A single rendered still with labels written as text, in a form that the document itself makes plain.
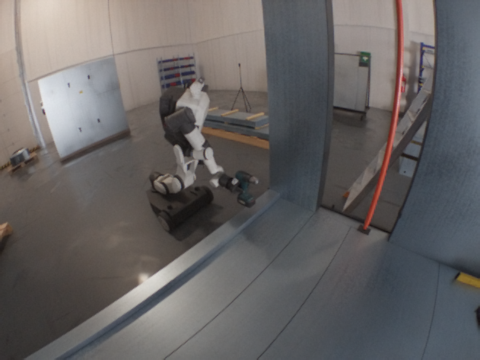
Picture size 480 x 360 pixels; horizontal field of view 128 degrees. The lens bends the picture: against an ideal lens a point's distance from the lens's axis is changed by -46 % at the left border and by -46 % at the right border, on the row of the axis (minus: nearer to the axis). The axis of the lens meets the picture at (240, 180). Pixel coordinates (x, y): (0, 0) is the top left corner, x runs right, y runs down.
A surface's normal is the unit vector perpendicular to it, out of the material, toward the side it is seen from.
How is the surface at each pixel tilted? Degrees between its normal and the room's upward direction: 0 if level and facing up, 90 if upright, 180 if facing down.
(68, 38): 90
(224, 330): 0
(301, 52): 90
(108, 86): 90
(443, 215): 90
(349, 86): 78
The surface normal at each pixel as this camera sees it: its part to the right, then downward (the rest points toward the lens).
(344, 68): -0.63, 0.26
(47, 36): 0.74, 0.30
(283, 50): -0.67, 0.43
